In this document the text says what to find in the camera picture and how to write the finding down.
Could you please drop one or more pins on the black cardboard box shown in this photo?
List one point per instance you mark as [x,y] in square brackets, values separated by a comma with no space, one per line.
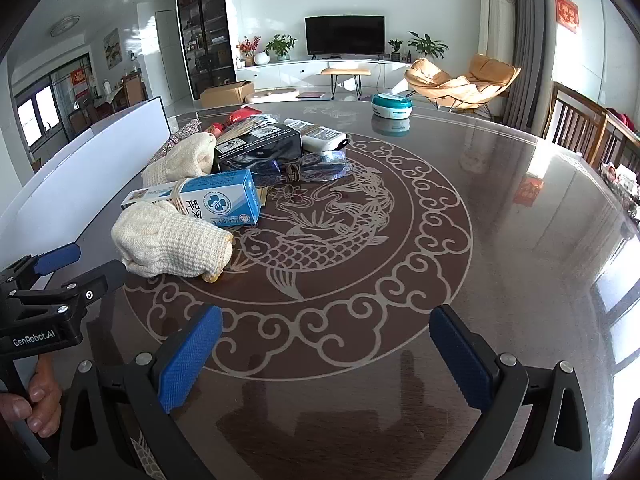
[270,147]

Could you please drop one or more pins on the white TV cabinet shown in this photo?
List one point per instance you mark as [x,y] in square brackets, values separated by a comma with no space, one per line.
[295,70]

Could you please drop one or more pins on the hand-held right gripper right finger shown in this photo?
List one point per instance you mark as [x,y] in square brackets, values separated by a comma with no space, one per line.
[460,360]

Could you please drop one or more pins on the bushy green potted plant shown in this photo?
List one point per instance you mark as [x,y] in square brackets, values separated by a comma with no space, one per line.
[281,45]

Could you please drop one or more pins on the red wall hanging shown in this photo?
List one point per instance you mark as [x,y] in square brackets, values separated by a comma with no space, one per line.
[566,12]

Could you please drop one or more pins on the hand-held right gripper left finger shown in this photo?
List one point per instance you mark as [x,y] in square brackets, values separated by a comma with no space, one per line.
[190,355]

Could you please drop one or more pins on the grey curtain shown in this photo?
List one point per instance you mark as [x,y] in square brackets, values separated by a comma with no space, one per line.
[527,45]

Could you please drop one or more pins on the balcony glass door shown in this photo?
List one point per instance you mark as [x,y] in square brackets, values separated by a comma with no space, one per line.
[45,110]

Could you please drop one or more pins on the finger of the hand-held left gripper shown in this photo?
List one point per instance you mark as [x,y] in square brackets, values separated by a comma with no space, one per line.
[57,258]
[95,285]

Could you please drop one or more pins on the red packet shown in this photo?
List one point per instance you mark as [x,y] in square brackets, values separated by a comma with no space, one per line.
[237,116]

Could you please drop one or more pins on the round ceiling lamp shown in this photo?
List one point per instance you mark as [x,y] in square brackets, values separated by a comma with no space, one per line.
[65,26]

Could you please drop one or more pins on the white round vase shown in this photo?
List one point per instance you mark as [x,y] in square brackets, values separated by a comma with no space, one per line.
[262,58]

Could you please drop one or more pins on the standing air conditioner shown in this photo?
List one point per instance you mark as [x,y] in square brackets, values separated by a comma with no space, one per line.
[496,20]

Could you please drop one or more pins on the black television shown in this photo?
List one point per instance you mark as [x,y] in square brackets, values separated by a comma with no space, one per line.
[345,35]

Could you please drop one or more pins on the blue and white carton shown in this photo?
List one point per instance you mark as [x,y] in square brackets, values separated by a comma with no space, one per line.
[225,200]

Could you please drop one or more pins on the red flower arrangement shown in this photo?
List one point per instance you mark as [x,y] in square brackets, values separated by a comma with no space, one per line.
[247,47]

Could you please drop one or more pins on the white remote-like packet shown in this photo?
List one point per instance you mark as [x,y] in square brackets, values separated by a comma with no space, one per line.
[320,137]

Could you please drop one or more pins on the clutter on side table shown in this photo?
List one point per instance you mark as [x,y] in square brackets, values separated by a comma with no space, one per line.
[622,182]

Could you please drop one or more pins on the dark glass display cabinet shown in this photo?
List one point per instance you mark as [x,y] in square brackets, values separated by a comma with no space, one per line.
[205,30]

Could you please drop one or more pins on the small potted plant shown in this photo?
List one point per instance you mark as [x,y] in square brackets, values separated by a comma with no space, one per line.
[395,47]

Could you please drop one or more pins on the framed painting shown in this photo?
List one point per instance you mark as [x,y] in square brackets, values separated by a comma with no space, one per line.
[111,47]

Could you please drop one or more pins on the clear safety glasses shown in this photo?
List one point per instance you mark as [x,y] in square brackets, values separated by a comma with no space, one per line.
[320,166]

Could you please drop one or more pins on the large leafy potted plant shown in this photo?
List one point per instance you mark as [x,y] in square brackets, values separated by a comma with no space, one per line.
[427,45]

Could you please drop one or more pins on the brown cardboard box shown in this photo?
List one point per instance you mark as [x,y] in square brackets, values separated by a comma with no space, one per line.
[225,94]

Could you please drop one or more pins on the cream knit glove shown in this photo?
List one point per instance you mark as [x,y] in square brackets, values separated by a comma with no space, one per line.
[185,160]
[165,240]

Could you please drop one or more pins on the wooden bench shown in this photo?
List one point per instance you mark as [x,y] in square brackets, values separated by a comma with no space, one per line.
[345,71]

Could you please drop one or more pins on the teal round tin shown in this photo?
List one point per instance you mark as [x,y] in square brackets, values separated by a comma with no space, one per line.
[392,105]

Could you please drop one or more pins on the tan lounge chair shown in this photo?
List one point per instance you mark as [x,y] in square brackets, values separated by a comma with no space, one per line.
[430,80]
[492,72]

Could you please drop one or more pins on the wooden dining chair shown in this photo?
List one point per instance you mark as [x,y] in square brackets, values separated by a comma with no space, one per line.
[575,115]
[617,142]

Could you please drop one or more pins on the person's left hand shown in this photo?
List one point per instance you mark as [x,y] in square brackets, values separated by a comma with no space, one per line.
[46,407]

